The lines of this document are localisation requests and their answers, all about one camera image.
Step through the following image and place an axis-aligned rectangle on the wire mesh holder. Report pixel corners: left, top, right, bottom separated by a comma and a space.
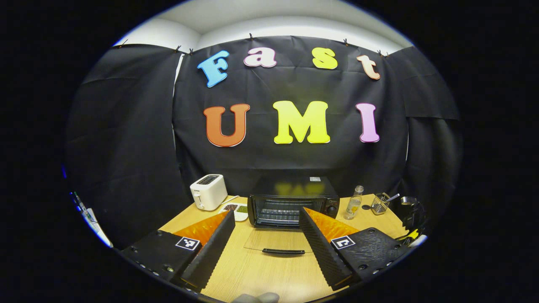
371, 193, 391, 215

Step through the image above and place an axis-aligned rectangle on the white board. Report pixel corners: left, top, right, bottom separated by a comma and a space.
69, 191, 113, 248

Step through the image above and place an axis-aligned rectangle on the white divided dish with grains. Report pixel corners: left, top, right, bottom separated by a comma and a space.
219, 202, 249, 222

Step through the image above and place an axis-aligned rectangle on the white toaster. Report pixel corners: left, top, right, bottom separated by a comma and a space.
189, 174, 228, 211

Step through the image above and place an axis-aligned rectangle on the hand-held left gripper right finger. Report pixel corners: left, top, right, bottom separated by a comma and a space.
298, 207, 415, 292

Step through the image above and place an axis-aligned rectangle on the row of small cloth clips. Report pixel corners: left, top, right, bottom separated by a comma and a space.
118, 33, 390, 57

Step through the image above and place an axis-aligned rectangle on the clear plastic bottle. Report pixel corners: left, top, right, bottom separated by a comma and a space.
343, 186, 364, 221

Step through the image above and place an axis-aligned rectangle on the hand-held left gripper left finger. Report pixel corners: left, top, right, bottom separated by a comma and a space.
121, 210, 236, 292

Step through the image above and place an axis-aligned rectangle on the black electric oven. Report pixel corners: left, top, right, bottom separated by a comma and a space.
243, 175, 341, 256

